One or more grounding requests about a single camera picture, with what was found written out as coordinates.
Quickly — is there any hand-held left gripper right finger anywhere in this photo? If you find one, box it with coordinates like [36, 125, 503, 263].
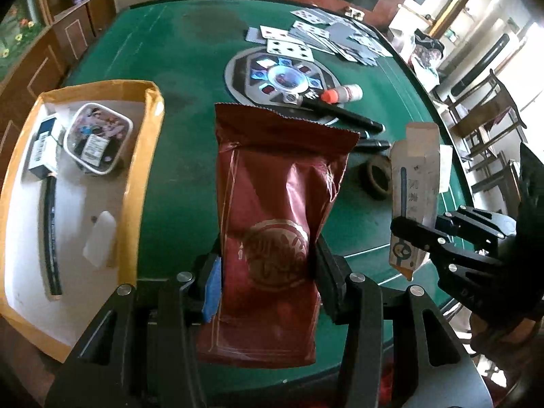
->
[314, 236, 494, 408]

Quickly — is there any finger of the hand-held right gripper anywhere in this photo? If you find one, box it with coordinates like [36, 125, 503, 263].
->
[390, 216, 517, 319]
[436, 206, 519, 260]

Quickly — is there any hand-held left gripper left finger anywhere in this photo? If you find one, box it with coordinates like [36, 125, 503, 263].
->
[45, 253, 224, 408]

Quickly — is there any narrow white carton blue stripe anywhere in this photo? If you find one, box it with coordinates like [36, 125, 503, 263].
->
[390, 122, 441, 282]

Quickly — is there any red foil pouch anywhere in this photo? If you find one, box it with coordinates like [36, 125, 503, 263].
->
[196, 102, 361, 368]

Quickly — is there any dark tape roll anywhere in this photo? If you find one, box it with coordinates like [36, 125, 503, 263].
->
[363, 155, 392, 200]

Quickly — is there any white rectangular block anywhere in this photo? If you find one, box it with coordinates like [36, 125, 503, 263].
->
[82, 211, 117, 269]

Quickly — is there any yellow taped cardboard box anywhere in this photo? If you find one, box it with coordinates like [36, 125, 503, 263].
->
[0, 79, 166, 362]

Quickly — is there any long black strip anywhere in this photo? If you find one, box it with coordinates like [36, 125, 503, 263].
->
[44, 174, 64, 299]

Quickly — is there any white container with printed lid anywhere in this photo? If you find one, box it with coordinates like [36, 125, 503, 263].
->
[63, 102, 134, 177]

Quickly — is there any blue and white small box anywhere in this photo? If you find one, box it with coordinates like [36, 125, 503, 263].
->
[29, 115, 64, 179]

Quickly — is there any person's right hand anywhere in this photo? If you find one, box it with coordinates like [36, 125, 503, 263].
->
[467, 318, 528, 360]

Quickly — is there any dark wooden chair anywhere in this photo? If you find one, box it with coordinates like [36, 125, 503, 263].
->
[465, 149, 523, 217]
[444, 70, 528, 166]

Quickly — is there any black pen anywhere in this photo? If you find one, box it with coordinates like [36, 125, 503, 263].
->
[297, 97, 385, 133]

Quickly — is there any long black bar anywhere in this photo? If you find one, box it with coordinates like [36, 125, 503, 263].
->
[450, 34, 511, 96]

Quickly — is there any plastic bag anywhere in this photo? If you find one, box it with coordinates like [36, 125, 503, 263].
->
[410, 30, 445, 90]

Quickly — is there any small bottle with orange cap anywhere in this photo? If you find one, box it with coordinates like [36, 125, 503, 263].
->
[321, 84, 363, 105]

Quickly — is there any round grey table centre panel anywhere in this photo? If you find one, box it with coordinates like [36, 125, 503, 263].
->
[224, 48, 339, 107]

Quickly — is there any pile of playing cards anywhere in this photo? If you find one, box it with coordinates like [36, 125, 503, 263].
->
[245, 7, 394, 68]

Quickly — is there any flower landscape painting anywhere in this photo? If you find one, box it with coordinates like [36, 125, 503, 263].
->
[0, 2, 49, 83]

